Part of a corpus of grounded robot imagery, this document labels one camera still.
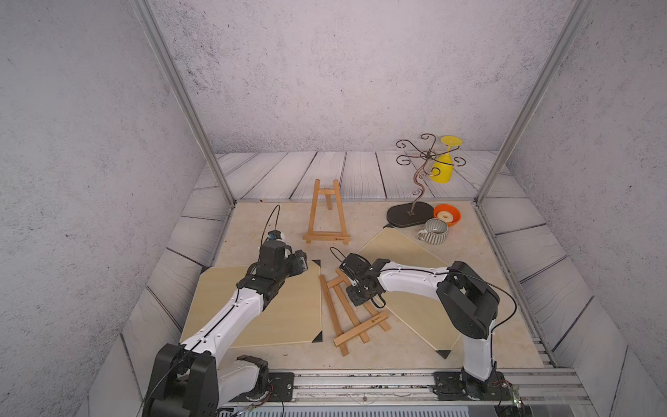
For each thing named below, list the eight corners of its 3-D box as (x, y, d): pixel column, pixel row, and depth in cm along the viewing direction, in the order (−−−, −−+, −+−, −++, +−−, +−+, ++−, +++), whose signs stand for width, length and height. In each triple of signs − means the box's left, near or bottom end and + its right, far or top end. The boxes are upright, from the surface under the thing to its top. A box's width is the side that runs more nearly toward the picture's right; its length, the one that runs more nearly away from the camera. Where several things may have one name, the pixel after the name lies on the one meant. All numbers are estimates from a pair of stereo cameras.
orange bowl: (429, 219, 117) (433, 210, 112) (438, 209, 121) (442, 200, 116) (451, 232, 112) (455, 223, 108) (460, 220, 116) (465, 211, 112)
